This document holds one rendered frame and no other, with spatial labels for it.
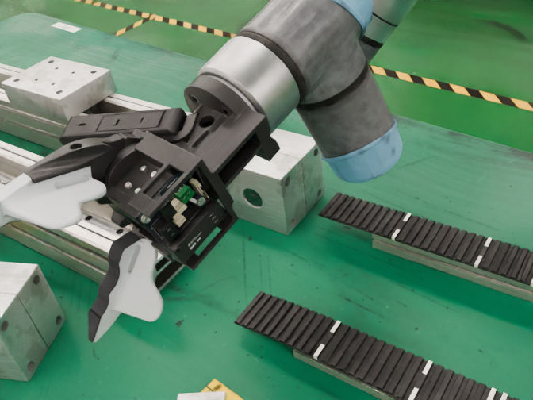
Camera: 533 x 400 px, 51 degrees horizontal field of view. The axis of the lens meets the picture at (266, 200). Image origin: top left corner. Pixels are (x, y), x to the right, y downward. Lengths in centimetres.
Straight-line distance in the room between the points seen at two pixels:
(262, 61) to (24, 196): 19
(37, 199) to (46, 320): 35
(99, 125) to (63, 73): 58
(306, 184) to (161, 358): 29
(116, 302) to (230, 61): 21
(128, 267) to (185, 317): 25
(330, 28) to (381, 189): 41
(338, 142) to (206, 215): 16
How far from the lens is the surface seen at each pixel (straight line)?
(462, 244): 71
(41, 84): 103
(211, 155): 40
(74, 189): 39
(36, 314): 70
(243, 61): 43
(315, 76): 46
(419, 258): 71
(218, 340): 66
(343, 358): 59
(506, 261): 69
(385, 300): 68
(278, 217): 75
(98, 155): 40
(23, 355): 69
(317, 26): 46
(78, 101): 98
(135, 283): 46
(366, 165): 53
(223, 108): 42
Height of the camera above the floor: 129
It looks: 38 degrees down
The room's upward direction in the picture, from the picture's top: 9 degrees counter-clockwise
